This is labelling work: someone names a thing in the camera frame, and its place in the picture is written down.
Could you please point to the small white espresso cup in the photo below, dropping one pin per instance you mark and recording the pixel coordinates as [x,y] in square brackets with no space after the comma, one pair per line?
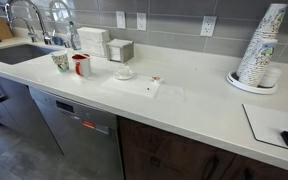
[124,70]

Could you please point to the patterned paper coffee cup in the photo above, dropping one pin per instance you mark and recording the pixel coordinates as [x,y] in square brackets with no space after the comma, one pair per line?
[61,61]

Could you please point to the short patterned paper cup stack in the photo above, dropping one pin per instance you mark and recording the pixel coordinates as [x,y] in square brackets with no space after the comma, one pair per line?
[257,63]

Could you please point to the white cup lid stack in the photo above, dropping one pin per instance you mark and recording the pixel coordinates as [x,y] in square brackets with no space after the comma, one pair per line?
[272,78]

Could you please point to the tall patterned paper cup stack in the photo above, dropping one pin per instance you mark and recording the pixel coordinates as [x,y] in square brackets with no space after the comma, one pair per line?
[270,23]

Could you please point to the white rectangular tray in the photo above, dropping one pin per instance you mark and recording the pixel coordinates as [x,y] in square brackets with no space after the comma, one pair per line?
[130,86]

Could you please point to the small red white packet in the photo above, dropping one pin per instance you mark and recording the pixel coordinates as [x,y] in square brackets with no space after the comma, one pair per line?
[156,79]

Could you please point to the small white saucer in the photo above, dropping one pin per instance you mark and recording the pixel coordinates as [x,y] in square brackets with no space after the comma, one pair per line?
[124,77]

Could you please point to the grey napkin holder box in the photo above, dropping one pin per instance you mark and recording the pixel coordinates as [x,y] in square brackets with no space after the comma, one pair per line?
[124,51]

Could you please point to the red and white mug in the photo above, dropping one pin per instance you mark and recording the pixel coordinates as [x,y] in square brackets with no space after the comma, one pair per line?
[84,66]

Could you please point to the dark wood cabinet door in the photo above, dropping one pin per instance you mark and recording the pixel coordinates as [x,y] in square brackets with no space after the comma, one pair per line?
[270,171]
[164,156]

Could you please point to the stainless steel dishwasher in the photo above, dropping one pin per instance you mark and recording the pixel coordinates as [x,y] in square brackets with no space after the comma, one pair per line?
[77,140]

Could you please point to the clear plastic water bottle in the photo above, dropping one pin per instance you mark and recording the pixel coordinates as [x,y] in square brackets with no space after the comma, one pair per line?
[74,38]

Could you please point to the white round tray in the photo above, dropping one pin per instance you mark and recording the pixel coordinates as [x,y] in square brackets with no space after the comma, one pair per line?
[237,83]

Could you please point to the blue sponge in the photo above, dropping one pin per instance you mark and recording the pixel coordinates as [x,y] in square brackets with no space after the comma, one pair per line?
[58,41]

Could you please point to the white black-edged mat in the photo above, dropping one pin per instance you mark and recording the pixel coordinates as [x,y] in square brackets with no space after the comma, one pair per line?
[264,123]

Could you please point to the small chrome tap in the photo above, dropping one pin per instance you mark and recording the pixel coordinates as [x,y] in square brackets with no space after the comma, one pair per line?
[31,32]

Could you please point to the tall chrome kitchen faucet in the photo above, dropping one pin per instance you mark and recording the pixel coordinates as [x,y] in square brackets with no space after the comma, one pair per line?
[39,17]

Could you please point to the dark grey drawer cabinet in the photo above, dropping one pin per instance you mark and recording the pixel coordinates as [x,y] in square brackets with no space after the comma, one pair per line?
[17,110]

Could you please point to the dark undermount sink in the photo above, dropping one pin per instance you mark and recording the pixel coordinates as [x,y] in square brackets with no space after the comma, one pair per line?
[14,53]

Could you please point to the wooden cutting board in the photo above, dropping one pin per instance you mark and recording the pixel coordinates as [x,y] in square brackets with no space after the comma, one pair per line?
[2,29]

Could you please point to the white wall outlet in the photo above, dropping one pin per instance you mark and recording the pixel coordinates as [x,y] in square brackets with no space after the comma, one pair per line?
[208,26]
[141,21]

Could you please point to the white light switch plate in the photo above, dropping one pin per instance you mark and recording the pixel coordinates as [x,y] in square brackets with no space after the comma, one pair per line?
[120,20]

